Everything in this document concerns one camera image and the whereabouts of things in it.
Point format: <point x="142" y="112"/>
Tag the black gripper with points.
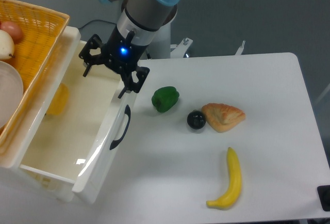
<point x="121" y="52"/>

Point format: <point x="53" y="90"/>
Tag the yellow bell pepper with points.
<point x="59" y="100"/>

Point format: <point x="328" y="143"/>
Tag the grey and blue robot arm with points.
<point x="149" y="13"/>

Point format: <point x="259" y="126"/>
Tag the green bell pepper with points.
<point x="165" y="98"/>

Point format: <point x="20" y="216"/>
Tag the white open drawer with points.
<point x="71" y="150"/>

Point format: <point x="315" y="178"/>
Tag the white drawer cabinet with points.
<point x="19" y="139"/>

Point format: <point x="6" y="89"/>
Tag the yellow woven basket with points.
<point x="42" y="28"/>

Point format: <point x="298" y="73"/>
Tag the black round knob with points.
<point x="196" y="120"/>

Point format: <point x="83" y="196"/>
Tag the red apple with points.
<point x="13" y="30"/>

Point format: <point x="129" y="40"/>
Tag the white plate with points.
<point x="11" y="91"/>

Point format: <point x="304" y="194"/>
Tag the white pear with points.
<point x="6" y="46"/>

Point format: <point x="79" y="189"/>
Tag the triangular pastry bread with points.
<point x="222" y="117"/>

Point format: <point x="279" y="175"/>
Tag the yellow banana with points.
<point x="232" y="194"/>

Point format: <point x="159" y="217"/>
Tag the black device at edge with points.
<point x="324" y="196"/>

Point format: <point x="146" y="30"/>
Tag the black drawer handle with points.
<point x="122" y="129"/>

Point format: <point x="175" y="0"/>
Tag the white table bracket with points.
<point x="240" y="48"/>

